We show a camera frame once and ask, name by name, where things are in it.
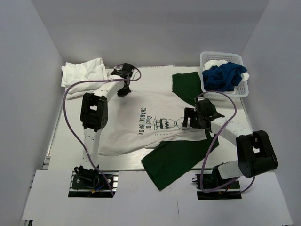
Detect white and green raglan t-shirt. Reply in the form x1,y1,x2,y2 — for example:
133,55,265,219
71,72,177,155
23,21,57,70
99,72,219,190

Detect blue t-shirt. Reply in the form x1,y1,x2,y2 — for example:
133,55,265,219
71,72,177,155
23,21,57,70
202,61,249,93

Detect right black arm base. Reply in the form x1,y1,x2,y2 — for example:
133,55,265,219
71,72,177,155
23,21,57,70
191,173,243,201

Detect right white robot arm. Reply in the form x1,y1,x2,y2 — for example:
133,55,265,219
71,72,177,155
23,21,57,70
182,98,278,189

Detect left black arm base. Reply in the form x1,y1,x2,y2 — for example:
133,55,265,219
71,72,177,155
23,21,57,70
68,172,118,198

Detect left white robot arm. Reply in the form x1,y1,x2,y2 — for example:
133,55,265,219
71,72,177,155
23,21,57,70
74,63,136,188

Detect folded white t-shirt stack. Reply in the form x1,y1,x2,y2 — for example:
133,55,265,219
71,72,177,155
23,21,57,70
61,58,108,99

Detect white plastic basket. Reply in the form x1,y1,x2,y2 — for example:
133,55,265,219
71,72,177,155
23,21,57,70
200,51,249,99

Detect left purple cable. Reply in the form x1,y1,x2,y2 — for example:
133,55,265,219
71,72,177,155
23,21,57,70
63,65,142,196

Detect purple cable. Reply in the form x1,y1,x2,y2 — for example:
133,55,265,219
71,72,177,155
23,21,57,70
63,65,142,196
196,91,256,194

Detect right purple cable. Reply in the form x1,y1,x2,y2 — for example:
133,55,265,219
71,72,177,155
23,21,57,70
196,91,256,194

